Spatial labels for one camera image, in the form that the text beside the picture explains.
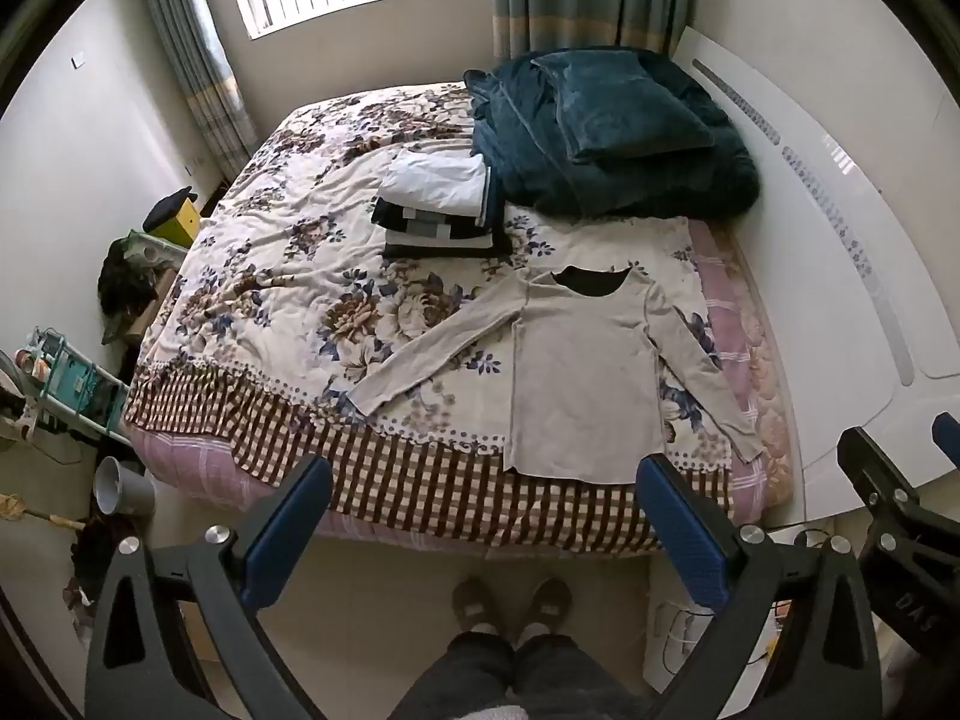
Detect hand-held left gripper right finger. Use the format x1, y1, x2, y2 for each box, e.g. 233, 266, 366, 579
636, 454, 884, 720

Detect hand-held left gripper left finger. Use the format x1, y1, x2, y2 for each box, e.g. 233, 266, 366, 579
85, 454, 335, 720

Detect beige long-sleeve shirt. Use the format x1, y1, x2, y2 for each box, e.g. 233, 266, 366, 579
346, 264, 766, 482

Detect dark clothes pile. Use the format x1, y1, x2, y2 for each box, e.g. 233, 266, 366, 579
97, 236, 162, 342

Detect stack of folded clothes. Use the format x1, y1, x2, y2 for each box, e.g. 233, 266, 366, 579
371, 165, 512, 260

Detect brown checked bed sheet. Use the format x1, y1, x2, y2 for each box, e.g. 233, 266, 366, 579
124, 367, 732, 554

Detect person's right shoe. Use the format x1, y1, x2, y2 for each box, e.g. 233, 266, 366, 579
521, 577, 572, 638

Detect person's shoe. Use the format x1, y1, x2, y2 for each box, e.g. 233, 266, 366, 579
521, 577, 572, 638
452, 577, 502, 635

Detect grey bucket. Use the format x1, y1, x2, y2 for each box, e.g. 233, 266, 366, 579
94, 456, 156, 517

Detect person's left shoe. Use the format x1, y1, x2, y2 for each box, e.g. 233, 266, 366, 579
452, 577, 502, 635

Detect white headboard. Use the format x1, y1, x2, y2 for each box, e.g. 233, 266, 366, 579
671, 26, 960, 522

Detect person's dark pants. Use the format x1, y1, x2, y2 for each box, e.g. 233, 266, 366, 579
390, 630, 653, 720

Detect bed with floral cover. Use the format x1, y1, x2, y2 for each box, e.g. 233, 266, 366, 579
124, 82, 732, 477

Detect teal shelf cart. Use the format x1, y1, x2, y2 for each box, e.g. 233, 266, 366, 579
15, 326, 132, 443

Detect yellow box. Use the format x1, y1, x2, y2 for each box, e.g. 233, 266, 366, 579
154, 199, 202, 247

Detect black cap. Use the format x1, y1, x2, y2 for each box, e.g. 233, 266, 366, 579
144, 186, 197, 232

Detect dark teal blanket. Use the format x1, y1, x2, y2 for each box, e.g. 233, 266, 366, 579
463, 49, 762, 220

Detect white folded garment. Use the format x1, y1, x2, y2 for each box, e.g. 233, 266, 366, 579
379, 148, 490, 220

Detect dark teal pillow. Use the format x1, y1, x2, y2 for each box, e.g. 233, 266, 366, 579
534, 49, 717, 164

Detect white power strip with cables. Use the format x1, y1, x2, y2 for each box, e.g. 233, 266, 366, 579
652, 600, 725, 680

